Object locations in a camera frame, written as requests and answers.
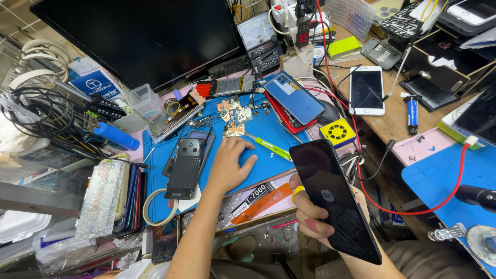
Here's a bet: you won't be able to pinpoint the person's left hand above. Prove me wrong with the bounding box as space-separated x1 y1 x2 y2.
205 136 259 194

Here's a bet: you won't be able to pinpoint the person's right hand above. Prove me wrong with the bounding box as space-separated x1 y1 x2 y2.
289 172 338 252

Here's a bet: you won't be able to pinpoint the glossy black smartphone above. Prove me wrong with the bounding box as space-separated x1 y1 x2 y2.
289 139 383 266

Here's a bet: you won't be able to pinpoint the pink pen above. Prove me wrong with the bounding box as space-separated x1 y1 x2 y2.
271 219 300 230

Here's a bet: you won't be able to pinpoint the open drawer with clutter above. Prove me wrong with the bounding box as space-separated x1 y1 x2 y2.
178 209 311 279

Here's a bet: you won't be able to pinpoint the black and white glue package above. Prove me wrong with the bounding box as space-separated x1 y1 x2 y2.
230 181 277 219

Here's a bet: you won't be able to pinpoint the small yellow fan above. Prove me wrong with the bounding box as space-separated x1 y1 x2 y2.
319 118 357 149

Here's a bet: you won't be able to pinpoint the red smartphone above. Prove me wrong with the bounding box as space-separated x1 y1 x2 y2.
265 91 318 134

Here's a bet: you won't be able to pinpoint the blue silicone work mat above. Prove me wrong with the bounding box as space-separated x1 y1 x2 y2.
142 75 311 225

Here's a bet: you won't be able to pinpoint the black computer mouse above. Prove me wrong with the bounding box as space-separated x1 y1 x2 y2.
318 100 341 125

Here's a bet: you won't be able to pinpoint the scattered small metal parts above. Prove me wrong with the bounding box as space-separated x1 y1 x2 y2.
254 100 272 117

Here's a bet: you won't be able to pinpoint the person's beige trousers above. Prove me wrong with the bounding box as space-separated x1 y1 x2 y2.
314 240 485 279

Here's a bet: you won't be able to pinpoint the blue smartphone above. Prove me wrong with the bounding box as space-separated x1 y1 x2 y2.
263 71 326 126

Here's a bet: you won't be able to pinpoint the pink mat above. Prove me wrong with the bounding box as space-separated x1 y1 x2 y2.
391 127 458 167

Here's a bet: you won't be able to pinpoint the metal clamp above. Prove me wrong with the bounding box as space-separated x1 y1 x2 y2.
427 223 467 242

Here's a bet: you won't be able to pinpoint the pile of phone circuit boards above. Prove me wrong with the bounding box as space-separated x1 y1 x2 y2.
216 95 254 138

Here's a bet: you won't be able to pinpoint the black textured phone back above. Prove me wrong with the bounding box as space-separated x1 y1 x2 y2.
164 137 205 200

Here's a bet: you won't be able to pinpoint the white smartphone with black screen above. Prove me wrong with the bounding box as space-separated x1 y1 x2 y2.
349 65 386 117

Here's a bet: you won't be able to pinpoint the dark phone screen panel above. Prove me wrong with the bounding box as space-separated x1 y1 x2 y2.
151 217 180 265

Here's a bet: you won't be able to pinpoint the blue flux syringe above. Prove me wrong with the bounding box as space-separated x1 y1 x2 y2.
403 95 423 135

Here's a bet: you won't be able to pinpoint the opened phone with red part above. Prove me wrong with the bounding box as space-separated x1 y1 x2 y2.
196 75 257 98

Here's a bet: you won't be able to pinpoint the beige masking tape roll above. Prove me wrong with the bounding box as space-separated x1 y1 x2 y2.
142 189 179 227

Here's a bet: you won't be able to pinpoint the round metal disc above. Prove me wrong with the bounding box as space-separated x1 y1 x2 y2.
465 225 496 268

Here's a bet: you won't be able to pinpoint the small white tape roll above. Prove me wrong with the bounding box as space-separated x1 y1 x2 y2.
313 44 326 66

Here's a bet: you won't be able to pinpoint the phone with brown reflective screen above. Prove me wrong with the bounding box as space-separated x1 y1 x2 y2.
149 93 206 140

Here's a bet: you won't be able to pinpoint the flat black screen panel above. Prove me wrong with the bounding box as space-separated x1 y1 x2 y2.
399 75 462 112

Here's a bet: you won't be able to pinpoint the black device under monitor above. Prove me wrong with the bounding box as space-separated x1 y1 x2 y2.
208 54 252 80

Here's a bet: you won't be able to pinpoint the yellow-green box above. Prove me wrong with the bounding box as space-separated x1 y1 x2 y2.
327 36 363 59

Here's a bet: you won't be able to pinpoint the stack of phones on edge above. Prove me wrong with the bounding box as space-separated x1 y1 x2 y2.
105 153 147 239

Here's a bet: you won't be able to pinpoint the grey phone housing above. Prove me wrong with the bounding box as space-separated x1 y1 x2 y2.
360 38 404 70

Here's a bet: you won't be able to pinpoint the usb meter with red display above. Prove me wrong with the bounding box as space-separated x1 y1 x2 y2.
295 15 312 49

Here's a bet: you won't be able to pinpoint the analog multimeter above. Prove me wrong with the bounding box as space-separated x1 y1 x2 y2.
236 11 285 72

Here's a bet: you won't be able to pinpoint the black wooden organiser box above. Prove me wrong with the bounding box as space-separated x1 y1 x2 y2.
399 23 496 111

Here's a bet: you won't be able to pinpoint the black phone on green box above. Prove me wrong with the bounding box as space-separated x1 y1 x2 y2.
438 83 496 150

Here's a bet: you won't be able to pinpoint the clear plastic box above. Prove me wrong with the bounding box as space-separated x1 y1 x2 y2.
128 83 163 119

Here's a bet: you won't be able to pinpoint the clear plastic blister tray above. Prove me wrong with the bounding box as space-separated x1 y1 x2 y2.
325 0 376 41

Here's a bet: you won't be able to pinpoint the bubble wrap package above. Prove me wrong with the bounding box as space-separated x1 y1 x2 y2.
74 161 125 241

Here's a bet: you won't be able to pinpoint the blue cylindrical tool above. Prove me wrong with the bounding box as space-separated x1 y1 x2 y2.
93 122 140 152

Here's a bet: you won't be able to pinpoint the white power strip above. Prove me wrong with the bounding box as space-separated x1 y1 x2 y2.
270 0 299 28

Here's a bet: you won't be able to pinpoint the black patterned phone case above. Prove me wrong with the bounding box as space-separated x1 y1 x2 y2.
380 2 425 39

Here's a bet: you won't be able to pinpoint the clear plastic bag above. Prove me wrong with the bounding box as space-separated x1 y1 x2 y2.
33 232 144 274

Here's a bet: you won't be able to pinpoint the large black monitor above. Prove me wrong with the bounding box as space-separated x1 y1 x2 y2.
30 0 249 91

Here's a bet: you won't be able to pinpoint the blue and white card package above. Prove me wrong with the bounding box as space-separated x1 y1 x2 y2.
70 70 122 101

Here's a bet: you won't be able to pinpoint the white phone in organiser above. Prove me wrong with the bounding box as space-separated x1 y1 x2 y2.
446 0 496 26

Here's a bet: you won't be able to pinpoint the white foam container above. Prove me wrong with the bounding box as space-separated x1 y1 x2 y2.
0 210 53 245

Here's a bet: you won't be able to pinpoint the green-handled hand tool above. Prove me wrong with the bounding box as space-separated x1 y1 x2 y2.
245 133 293 162

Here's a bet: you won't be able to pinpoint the black cable with jack plug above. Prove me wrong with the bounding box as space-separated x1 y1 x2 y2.
354 137 396 182

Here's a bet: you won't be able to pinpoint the red cable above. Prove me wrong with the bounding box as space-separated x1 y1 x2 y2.
306 0 471 215

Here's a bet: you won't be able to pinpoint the black phone frame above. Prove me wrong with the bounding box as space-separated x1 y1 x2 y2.
163 120 215 178

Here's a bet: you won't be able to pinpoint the white cable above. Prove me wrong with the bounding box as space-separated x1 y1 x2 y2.
267 8 349 113

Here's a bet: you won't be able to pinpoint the black tool handle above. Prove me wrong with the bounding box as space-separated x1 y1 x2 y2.
455 185 496 214

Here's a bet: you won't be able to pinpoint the tangle of black cables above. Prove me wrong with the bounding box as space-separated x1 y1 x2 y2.
0 87 150 169

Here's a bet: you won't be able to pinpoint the coiled white cables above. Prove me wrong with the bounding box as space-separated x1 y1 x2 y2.
8 39 70 91

